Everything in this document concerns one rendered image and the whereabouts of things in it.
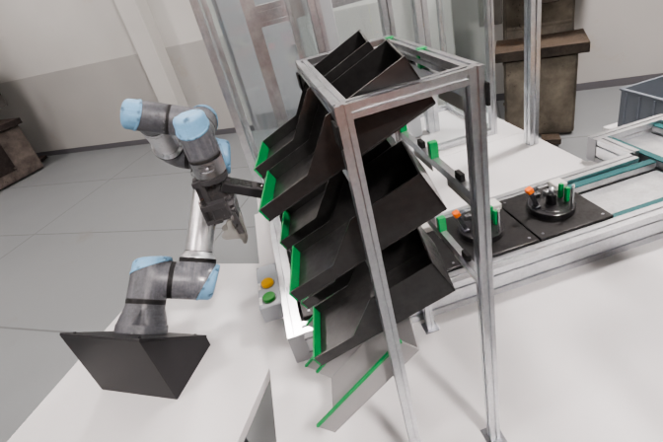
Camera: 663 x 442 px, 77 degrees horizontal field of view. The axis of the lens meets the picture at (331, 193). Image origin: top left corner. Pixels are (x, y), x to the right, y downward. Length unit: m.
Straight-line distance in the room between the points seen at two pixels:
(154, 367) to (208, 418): 0.20
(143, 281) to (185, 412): 0.39
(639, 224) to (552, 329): 0.44
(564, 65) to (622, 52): 1.36
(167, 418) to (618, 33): 5.01
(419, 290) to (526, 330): 0.60
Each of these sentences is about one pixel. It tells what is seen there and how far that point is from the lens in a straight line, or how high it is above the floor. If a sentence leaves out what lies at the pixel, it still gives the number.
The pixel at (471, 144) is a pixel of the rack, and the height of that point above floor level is 1.56.
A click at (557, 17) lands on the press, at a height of 0.94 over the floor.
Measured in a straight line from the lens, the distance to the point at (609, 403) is 1.17.
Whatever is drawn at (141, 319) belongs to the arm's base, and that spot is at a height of 1.03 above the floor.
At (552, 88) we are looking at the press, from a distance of 4.12.
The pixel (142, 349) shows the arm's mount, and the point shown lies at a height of 1.07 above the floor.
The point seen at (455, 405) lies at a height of 0.86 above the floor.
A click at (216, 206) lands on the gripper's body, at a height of 1.36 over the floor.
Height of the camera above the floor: 1.81
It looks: 29 degrees down
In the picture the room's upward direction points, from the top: 15 degrees counter-clockwise
